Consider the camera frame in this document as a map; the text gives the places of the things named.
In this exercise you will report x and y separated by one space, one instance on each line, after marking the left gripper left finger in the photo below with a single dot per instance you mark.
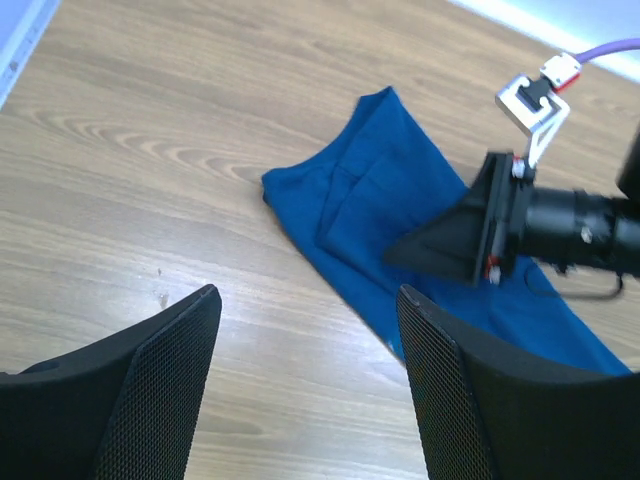
124 407

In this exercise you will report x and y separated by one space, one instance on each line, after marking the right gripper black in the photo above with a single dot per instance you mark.
503 216

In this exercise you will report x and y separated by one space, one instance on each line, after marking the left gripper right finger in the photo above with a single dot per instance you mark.
486 409

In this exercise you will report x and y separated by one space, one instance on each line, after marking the blue t shirt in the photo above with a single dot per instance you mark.
378 180

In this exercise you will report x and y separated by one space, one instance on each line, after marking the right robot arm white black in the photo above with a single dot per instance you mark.
627 230

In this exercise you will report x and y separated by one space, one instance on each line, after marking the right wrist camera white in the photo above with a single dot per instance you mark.
536 107

